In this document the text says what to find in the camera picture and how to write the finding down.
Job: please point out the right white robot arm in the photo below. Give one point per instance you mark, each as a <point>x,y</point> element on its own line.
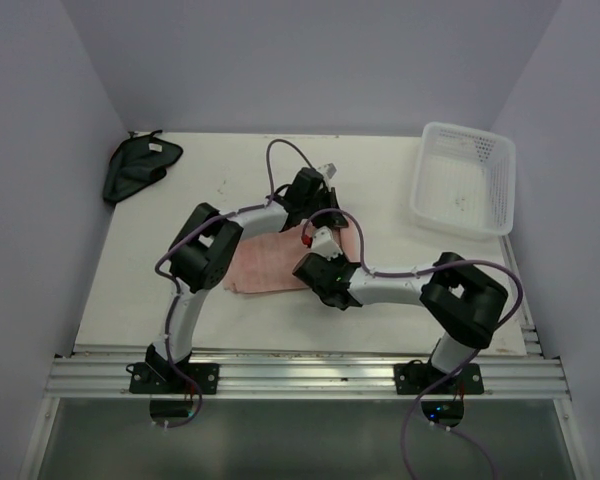
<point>464,300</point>

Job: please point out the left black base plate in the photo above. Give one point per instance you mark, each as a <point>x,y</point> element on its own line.
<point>146,381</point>

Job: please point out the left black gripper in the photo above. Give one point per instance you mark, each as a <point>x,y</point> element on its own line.
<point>329,219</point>

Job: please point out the aluminium mounting rail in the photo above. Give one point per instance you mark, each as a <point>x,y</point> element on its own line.
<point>321,376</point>

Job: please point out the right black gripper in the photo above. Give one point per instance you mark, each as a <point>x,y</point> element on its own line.
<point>340,259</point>

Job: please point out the black cloth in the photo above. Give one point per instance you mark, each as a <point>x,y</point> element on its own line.
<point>138,162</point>

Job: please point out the pink towel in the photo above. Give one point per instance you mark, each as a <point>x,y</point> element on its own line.
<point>264,264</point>

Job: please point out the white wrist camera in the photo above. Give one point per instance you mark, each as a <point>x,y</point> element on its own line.
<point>327,170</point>
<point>323,243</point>

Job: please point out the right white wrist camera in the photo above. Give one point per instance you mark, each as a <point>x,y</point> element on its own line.
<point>323,243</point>

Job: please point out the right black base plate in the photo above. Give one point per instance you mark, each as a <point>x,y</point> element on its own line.
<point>414,377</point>

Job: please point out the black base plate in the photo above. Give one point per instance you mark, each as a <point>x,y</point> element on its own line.
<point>146,381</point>
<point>414,377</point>

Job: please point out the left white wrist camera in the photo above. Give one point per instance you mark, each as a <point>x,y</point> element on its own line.
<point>327,170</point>

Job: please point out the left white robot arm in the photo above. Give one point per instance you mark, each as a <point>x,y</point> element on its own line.
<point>200,256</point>

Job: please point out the white plastic basket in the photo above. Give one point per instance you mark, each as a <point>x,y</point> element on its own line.
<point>464,182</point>

